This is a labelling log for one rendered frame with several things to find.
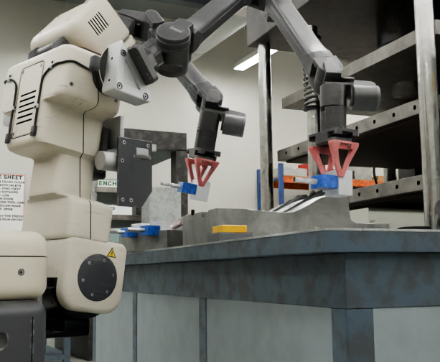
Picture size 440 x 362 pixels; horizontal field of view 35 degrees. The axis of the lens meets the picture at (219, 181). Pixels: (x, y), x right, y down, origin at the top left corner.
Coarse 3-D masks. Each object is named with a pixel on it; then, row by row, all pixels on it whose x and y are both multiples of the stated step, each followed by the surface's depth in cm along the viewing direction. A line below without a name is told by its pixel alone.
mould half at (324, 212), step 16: (224, 208) 172; (240, 208) 174; (288, 208) 191; (304, 208) 180; (320, 208) 182; (336, 208) 184; (192, 224) 187; (208, 224) 176; (224, 224) 171; (240, 224) 173; (256, 224) 175; (272, 224) 176; (288, 224) 178; (304, 224) 180; (320, 224) 181; (336, 224) 183; (352, 224) 185; (368, 224) 187; (384, 224) 189; (192, 240) 187
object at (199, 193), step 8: (160, 184) 186; (168, 184) 187; (176, 184) 187; (184, 184) 186; (192, 184) 187; (208, 184) 188; (184, 192) 187; (192, 192) 187; (200, 192) 188; (208, 192) 188; (200, 200) 189
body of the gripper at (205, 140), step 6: (198, 132) 189; (204, 132) 188; (210, 132) 188; (216, 132) 189; (198, 138) 188; (204, 138) 188; (210, 138) 188; (216, 138) 190; (198, 144) 188; (204, 144) 188; (210, 144) 188; (198, 150) 185; (204, 150) 185; (210, 150) 186; (204, 156) 189; (216, 156) 187
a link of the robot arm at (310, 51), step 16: (272, 0) 178; (288, 0) 178; (272, 16) 178; (288, 16) 172; (288, 32) 170; (304, 32) 167; (304, 48) 162; (320, 48) 162; (304, 64) 163; (320, 64) 156; (320, 80) 157
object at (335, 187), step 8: (312, 176) 150; (320, 176) 147; (328, 176) 147; (336, 176) 148; (344, 176) 149; (312, 184) 149; (320, 184) 147; (328, 184) 147; (336, 184) 148; (344, 184) 148; (328, 192) 151; (336, 192) 148; (344, 192) 148
